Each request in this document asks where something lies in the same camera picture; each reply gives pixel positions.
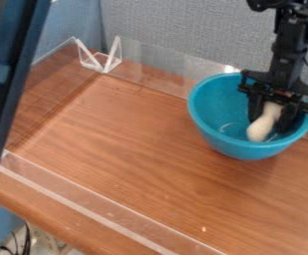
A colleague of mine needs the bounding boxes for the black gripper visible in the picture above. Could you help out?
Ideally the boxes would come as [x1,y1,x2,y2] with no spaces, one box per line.
[238,43,308,133]

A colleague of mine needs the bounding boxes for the white toy mushroom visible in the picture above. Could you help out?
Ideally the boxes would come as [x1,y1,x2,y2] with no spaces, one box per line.
[246,102,282,142]

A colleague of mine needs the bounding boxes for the blue plastic bowl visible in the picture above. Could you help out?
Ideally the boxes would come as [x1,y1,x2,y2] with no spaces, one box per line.
[186,73,308,160]

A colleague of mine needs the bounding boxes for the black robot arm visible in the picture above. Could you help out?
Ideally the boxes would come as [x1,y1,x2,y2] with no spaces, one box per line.
[238,0,308,132]

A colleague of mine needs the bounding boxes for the clear acrylic barrier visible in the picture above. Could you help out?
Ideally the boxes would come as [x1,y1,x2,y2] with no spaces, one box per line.
[0,35,308,255]

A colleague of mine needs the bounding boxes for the black cables under table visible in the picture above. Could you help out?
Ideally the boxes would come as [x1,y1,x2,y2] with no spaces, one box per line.
[0,221,34,255]

